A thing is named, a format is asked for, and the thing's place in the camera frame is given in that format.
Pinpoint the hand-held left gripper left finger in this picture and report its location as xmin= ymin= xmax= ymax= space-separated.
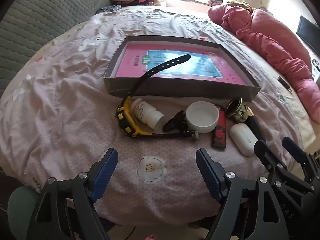
xmin=26 ymin=148 xmax=118 ymax=240

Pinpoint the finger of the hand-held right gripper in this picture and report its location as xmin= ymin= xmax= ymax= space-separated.
xmin=254 ymin=140 xmax=290 ymax=180
xmin=282 ymin=137 xmax=316 ymax=183

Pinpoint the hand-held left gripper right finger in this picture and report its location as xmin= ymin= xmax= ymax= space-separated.
xmin=196 ymin=148 xmax=292 ymax=240

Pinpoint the white earbud case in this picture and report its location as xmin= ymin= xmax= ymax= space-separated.
xmin=229 ymin=122 xmax=258 ymax=157

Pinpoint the red and black lighter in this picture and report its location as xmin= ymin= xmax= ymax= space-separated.
xmin=211 ymin=106 xmax=227 ymax=151

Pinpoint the metal knob with black handle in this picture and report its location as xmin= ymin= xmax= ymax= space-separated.
xmin=226 ymin=98 xmax=265 ymax=143

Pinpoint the white round lid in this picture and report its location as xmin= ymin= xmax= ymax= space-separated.
xmin=185 ymin=101 xmax=220 ymax=133

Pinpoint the yellow and black wristwatch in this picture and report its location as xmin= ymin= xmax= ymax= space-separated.
xmin=115 ymin=54 xmax=200 ymax=140

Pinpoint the black hair clip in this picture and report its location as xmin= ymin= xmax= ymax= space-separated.
xmin=162 ymin=110 xmax=187 ymax=132

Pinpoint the white pill bottle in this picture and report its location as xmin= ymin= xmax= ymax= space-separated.
xmin=129 ymin=98 xmax=165 ymax=130

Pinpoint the grey cardboard box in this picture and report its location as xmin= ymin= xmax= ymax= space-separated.
xmin=103 ymin=35 xmax=261 ymax=103

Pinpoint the small black flat object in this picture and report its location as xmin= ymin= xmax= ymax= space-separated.
xmin=277 ymin=76 xmax=292 ymax=92

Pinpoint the pink floral bed sheet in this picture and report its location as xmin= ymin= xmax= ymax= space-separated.
xmin=0 ymin=5 xmax=320 ymax=230

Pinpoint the green stool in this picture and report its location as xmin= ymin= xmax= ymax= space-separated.
xmin=7 ymin=186 xmax=40 ymax=233

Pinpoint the pink and blue book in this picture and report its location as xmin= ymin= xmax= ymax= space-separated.
xmin=115 ymin=44 xmax=252 ymax=87

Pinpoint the pink quilt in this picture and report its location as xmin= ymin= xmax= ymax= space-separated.
xmin=207 ymin=1 xmax=320 ymax=123

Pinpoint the black television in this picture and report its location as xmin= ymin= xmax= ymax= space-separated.
xmin=296 ymin=15 xmax=320 ymax=53

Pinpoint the grey quilted headboard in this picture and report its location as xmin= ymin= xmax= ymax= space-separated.
xmin=0 ymin=0 xmax=110 ymax=98

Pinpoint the dark floral cloth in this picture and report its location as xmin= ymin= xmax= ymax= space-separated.
xmin=96 ymin=5 xmax=121 ymax=14

